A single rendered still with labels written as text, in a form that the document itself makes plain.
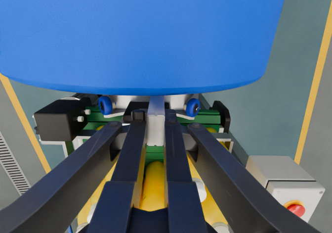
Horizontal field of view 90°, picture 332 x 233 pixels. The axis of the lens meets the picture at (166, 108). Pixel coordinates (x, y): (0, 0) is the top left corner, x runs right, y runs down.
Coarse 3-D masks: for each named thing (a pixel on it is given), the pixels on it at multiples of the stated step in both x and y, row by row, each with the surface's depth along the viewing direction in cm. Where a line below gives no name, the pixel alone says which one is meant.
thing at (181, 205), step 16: (176, 128) 12; (176, 144) 10; (176, 160) 9; (176, 176) 8; (176, 192) 6; (192, 192) 6; (176, 208) 6; (192, 208) 6; (176, 224) 5; (192, 224) 5
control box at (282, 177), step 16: (256, 160) 38; (272, 160) 38; (288, 160) 38; (256, 176) 36; (272, 176) 34; (288, 176) 34; (304, 176) 34; (272, 192) 31; (288, 192) 31; (304, 192) 31; (320, 192) 31
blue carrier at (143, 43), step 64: (0, 0) 8; (64, 0) 8; (128, 0) 7; (192, 0) 8; (256, 0) 10; (0, 64) 11; (64, 64) 9; (128, 64) 8; (192, 64) 9; (256, 64) 12
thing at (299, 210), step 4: (288, 208) 32; (292, 208) 31; (296, 208) 31; (300, 208) 31; (304, 208) 32; (292, 212) 32; (296, 212) 32; (300, 212) 32; (304, 212) 32; (300, 216) 32
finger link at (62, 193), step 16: (112, 128) 12; (96, 144) 10; (64, 160) 9; (80, 160) 9; (96, 160) 10; (112, 160) 12; (48, 176) 8; (64, 176) 8; (80, 176) 8; (96, 176) 10; (32, 192) 7; (48, 192) 7; (64, 192) 7; (80, 192) 8; (16, 208) 6; (32, 208) 6; (48, 208) 7; (64, 208) 7; (80, 208) 9; (0, 224) 6; (16, 224) 6; (32, 224) 6; (48, 224) 7; (64, 224) 8
